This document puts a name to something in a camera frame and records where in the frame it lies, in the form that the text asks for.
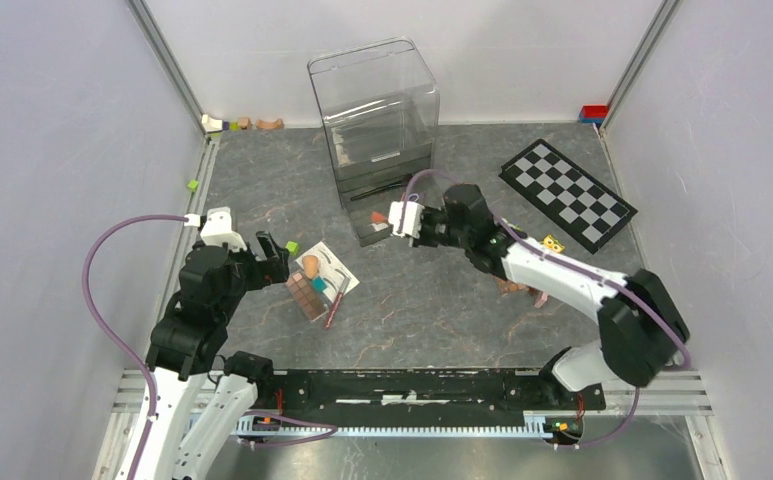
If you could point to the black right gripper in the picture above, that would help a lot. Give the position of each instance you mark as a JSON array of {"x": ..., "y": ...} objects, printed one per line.
[{"x": 421, "y": 240}]

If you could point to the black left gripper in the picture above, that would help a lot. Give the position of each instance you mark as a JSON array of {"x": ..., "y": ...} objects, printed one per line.
[{"x": 279, "y": 270}]

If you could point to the thin pink lip brush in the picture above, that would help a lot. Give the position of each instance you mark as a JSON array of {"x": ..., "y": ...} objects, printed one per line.
[{"x": 378, "y": 218}]

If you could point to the clear acrylic drawer organizer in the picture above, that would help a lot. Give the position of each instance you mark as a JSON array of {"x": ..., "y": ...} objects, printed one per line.
[{"x": 379, "y": 106}]

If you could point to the black makeup brush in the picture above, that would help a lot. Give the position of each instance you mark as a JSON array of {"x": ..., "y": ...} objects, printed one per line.
[{"x": 377, "y": 190}]

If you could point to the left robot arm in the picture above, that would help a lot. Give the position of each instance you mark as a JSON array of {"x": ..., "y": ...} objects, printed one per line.
[{"x": 184, "y": 343}]

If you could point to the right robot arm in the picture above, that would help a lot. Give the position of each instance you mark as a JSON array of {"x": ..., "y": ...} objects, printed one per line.
[{"x": 641, "y": 331}]

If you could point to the orange makeup sponge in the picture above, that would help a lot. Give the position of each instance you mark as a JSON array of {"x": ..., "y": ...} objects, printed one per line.
[{"x": 311, "y": 266}]

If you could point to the lime green cube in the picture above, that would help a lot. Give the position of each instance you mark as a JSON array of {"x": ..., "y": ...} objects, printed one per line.
[{"x": 292, "y": 247}]

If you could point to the teal cube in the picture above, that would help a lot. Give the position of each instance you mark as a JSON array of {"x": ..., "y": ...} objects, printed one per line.
[{"x": 319, "y": 284}]

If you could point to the eyebrow stencil card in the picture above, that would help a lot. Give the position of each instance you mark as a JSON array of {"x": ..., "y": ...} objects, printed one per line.
[{"x": 331, "y": 270}]

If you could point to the brown eyeshadow palette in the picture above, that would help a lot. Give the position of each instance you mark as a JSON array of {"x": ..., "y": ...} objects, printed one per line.
[{"x": 306, "y": 296}]

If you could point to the orange blush palette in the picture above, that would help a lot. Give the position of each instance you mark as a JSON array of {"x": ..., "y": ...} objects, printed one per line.
[{"x": 506, "y": 287}]

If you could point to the red lip gloss tube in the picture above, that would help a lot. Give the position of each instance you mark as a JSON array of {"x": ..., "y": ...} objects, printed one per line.
[{"x": 337, "y": 301}]

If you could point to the yellow owl card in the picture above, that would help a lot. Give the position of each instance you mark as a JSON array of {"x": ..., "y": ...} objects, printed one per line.
[{"x": 553, "y": 244}]

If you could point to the pink compact case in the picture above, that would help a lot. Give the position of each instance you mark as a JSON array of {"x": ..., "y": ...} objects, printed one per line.
[{"x": 540, "y": 299}]

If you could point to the black white checkerboard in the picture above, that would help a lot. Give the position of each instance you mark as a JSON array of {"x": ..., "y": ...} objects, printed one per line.
[{"x": 582, "y": 206}]

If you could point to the small wooden toy blocks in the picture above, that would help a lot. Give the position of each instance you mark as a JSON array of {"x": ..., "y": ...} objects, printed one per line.
[{"x": 213, "y": 125}]

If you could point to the red blue blocks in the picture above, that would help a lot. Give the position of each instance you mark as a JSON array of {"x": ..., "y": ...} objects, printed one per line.
[{"x": 593, "y": 114}]

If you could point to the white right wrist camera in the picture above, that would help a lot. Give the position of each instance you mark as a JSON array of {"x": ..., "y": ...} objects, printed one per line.
[{"x": 405, "y": 219}]

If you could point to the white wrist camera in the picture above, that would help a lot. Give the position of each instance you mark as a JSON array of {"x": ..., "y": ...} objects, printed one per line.
[
  {"x": 405, "y": 219},
  {"x": 216, "y": 228}
]

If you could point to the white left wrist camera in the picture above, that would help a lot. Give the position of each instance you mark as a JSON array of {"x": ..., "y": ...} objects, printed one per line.
[{"x": 216, "y": 228}]

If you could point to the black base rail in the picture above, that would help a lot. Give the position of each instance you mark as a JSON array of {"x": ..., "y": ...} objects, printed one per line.
[{"x": 426, "y": 398}]

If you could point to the aluminium frame rail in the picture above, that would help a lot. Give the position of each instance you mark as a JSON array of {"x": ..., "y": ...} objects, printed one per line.
[{"x": 165, "y": 56}]

